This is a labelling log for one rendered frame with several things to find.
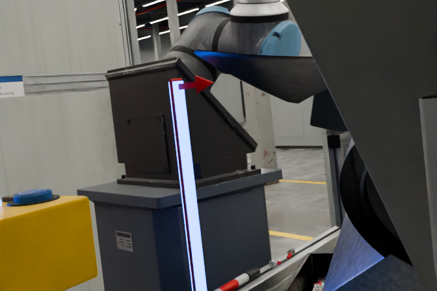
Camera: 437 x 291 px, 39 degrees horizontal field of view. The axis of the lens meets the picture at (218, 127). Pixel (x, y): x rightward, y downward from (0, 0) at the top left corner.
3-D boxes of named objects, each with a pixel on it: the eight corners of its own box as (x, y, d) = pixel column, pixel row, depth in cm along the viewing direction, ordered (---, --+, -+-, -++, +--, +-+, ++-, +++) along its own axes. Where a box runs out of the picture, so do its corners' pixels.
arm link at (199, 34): (184, 82, 138) (213, 39, 144) (231, 88, 130) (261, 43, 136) (158, 43, 130) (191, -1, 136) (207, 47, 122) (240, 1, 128)
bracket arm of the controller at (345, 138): (341, 148, 128) (339, 134, 128) (328, 149, 130) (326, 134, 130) (381, 135, 147) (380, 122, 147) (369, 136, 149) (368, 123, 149)
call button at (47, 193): (30, 210, 64) (28, 193, 64) (6, 209, 66) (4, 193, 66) (61, 202, 67) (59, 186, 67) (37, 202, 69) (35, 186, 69)
